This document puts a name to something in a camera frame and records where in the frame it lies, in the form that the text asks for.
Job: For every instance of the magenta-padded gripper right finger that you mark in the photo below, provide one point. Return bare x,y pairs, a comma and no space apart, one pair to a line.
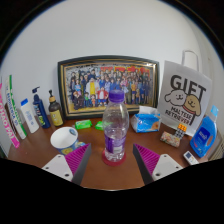
147,160

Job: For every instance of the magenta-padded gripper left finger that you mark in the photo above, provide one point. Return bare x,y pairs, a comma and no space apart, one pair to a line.
76,160

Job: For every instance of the clear purple-capped water bottle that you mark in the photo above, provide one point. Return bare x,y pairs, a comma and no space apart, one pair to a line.
115,133

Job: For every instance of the blue yellow painted mug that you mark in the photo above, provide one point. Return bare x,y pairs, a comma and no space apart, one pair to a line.
64,140

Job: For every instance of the small patterned pouch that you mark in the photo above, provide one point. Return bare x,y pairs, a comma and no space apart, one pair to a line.
170,139

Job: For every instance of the blue tissue pack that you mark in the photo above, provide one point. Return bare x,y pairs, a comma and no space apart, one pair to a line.
145,121

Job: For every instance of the small white remote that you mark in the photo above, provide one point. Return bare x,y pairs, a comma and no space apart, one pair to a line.
190,157

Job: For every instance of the colourful puzzle cube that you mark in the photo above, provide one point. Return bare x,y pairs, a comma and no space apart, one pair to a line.
181,130

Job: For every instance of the brown yellow-labelled pump bottle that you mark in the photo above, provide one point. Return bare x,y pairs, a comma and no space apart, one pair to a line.
55,113

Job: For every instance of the dark blue pump bottle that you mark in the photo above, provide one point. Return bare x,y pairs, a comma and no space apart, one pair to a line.
41,113

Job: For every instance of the blue detergent bottle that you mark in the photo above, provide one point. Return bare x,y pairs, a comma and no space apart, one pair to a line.
203,136

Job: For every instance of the white bottle with blue cap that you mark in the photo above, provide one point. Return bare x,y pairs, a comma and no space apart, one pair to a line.
30,117

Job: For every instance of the white radiator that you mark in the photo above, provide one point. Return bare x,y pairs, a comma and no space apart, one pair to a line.
218,150

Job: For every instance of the dark framed group picture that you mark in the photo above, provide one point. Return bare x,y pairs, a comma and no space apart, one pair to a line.
86,86

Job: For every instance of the white paper gift bag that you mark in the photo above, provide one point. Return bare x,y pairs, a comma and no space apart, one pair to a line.
183,93

